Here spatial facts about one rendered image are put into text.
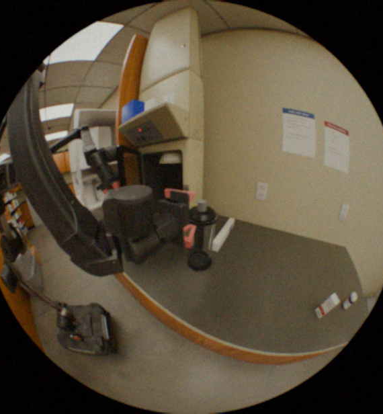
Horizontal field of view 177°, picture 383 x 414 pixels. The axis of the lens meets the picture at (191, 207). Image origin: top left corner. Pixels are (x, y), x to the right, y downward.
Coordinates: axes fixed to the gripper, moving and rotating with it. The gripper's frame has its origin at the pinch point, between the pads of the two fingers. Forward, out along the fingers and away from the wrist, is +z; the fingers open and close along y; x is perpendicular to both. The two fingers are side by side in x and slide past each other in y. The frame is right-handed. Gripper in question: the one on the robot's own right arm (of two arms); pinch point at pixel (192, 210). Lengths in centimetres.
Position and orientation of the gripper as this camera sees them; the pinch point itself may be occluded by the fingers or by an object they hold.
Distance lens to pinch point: 32.5
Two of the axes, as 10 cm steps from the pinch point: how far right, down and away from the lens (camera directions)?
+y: -0.1, -9.3, -3.8
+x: -8.4, -2.0, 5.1
